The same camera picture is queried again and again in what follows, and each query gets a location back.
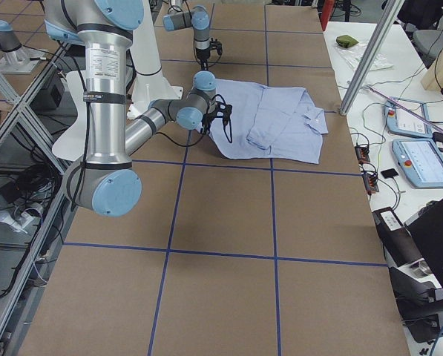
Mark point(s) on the orange circuit board far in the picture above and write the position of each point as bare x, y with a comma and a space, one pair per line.
362, 153

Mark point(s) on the near teach pendant tablet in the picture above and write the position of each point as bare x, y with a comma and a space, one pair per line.
420, 160

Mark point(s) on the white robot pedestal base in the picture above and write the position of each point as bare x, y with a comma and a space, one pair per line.
150, 83

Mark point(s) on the orange circuit board near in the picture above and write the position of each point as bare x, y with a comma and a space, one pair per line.
370, 180

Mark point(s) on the black label printer device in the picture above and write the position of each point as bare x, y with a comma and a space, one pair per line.
419, 295

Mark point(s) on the aluminium frame post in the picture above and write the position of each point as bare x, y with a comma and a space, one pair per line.
380, 32

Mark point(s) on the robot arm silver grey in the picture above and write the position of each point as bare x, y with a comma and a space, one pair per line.
197, 18
102, 178

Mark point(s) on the white power strip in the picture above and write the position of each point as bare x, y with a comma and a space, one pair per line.
20, 223

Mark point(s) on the black box under frame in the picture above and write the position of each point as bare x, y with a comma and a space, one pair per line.
50, 95

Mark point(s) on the grey office chair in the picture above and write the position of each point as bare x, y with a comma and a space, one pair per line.
423, 21

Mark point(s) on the light blue striped shirt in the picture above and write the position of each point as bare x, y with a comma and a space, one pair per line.
270, 122

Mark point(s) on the green cloth bundle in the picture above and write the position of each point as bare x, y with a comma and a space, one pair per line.
346, 41

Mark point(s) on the red fire extinguisher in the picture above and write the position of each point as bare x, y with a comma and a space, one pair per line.
326, 13

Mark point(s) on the black monitor screen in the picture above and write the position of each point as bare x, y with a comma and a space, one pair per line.
427, 234

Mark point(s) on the teach pendant tablet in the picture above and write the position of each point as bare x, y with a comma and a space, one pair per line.
401, 122
420, 160

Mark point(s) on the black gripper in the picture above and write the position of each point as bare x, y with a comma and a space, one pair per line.
207, 118
203, 54

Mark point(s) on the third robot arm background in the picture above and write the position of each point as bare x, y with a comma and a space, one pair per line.
17, 59

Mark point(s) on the aluminium frame rail structure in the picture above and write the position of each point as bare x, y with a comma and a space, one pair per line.
31, 177

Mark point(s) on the orange circuit board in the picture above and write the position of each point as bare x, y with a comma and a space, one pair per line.
370, 180
362, 153

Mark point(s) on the far teach pendant tablet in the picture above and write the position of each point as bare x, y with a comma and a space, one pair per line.
401, 122

